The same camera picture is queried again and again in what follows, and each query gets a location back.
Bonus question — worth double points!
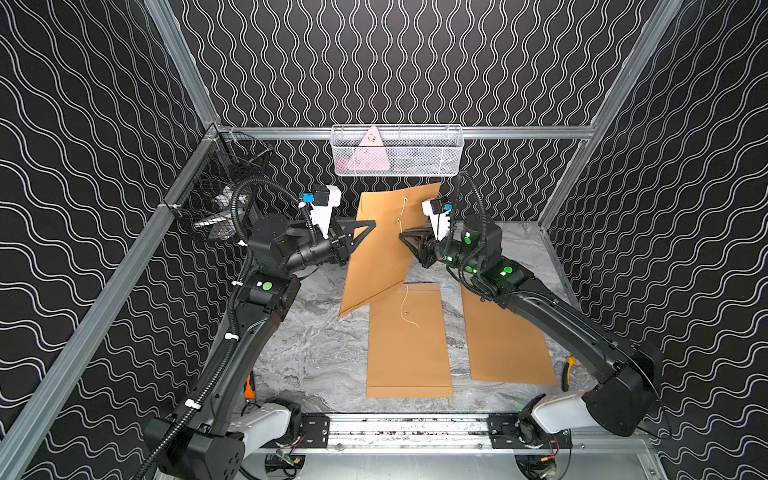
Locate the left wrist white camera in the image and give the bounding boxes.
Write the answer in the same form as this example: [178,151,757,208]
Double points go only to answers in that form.
[300,185,341,239]

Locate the white wire mesh basket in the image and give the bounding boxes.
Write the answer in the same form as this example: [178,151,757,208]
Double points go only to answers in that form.
[330,124,465,177]

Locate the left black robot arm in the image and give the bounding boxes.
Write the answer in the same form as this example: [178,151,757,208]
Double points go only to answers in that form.
[134,176,376,479]

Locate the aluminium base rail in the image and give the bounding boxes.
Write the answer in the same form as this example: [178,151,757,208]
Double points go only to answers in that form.
[233,413,649,455]

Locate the orange handled tool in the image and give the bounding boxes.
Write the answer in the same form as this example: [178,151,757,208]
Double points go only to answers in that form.
[243,372,257,403]

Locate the white closure string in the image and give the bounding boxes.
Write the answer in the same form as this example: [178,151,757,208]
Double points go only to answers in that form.
[400,284,422,330]

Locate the white object in black basket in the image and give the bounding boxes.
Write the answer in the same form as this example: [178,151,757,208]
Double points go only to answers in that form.
[193,186,236,241]

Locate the black wire mesh basket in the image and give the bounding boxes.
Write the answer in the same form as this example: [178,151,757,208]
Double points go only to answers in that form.
[171,133,275,243]

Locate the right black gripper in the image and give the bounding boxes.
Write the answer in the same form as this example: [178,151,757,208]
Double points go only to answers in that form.
[400,225,483,281]

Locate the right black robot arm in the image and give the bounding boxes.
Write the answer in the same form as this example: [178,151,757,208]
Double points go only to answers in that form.
[399,197,664,447]

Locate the pink triangular board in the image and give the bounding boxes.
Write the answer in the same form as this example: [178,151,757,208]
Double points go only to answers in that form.
[343,126,391,175]

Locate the brown file bag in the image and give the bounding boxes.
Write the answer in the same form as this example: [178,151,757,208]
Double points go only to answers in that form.
[367,283,453,399]
[339,183,441,317]
[462,289,556,386]

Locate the yellow handled pliers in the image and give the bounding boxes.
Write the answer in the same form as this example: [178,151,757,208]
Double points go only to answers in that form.
[561,356,577,392]

